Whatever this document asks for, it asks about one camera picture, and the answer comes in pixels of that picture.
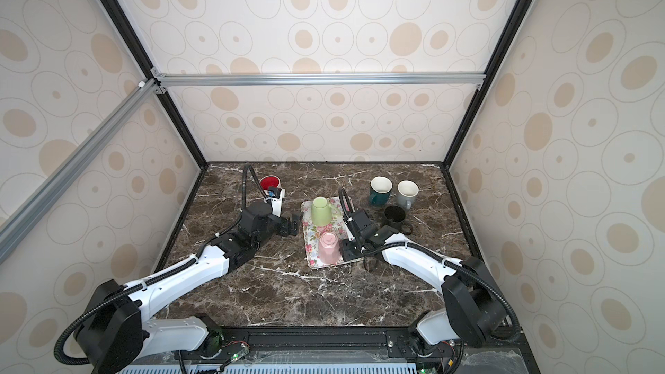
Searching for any left black frame post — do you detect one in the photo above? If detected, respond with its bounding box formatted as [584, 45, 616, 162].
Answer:
[100, 0, 208, 170]

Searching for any light green mug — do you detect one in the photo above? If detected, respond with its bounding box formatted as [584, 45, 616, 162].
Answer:
[311, 197, 333, 227]

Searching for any grey mug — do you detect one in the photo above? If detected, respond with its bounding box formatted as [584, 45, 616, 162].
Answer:
[397, 180, 419, 211]

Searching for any black mug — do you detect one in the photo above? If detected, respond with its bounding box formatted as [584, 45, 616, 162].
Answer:
[383, 205, 413, 235]

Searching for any floral rectangular tray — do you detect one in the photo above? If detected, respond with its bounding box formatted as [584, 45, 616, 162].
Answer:
[301, 197, 358, 269]

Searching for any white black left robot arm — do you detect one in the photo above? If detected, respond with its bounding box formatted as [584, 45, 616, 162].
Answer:
[54, 202, 302, 373]

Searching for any black frame post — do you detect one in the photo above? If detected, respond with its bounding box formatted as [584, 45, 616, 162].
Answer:
[100, 0, 208, 170]
[442, 0, 533, 171]

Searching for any pink mug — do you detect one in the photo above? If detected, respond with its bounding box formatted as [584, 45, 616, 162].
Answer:
[318, 232, 341, 266]

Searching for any right black frame post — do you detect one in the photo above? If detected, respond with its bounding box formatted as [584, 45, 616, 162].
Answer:
[442, 0, 533, 171]

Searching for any horizontal aluminium rail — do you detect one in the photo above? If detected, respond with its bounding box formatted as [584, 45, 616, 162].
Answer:
[157, 72, 486, 87]

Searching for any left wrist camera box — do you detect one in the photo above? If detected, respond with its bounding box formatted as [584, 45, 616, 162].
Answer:
[267, 186, 285, 216]

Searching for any white mug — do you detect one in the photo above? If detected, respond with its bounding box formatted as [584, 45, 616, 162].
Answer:
[260, 175, 282, 197]

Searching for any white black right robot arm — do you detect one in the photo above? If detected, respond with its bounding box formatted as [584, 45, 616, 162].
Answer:
[340, 210, 521, 355]

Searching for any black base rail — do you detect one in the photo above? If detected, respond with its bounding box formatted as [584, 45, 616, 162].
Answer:
[92, 326, 541, 374]

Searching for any slanted left aluminium rail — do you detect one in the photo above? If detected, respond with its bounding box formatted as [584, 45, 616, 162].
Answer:
[1, 79, 158, 261]

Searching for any dark teal mug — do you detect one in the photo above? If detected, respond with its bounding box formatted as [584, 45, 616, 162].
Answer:
[368, 176, 393, 207]

